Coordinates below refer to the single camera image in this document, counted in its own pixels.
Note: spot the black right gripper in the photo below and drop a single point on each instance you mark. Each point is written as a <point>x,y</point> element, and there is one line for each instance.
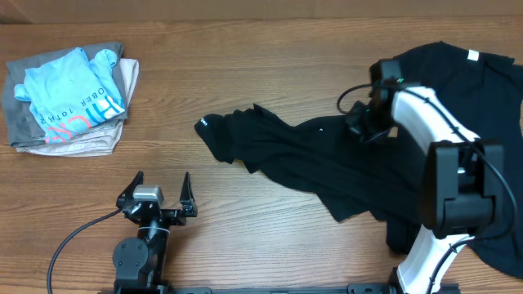
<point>353,123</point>

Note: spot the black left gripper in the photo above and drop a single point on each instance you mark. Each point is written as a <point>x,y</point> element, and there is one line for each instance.
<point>177,217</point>

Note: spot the black t-shirt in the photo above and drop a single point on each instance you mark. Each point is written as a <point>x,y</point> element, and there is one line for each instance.
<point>319,156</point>

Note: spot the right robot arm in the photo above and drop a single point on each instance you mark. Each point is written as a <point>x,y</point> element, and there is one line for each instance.
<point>462,187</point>

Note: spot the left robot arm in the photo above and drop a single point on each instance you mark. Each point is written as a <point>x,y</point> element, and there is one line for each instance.
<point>139,261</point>

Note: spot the beige folded shirt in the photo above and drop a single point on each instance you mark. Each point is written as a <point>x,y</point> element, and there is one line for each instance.
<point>100,140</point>

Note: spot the dark navy t-shirt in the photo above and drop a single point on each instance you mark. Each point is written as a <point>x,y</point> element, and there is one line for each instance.
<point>484,94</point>

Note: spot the light blue printed t-shirt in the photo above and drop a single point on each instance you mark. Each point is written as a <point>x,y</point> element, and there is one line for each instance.
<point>72,94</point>

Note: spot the grey folded shirt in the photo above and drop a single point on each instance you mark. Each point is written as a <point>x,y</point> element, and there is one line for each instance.
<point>22,128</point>

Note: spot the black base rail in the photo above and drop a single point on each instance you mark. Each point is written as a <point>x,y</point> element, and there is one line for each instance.
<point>278,290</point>

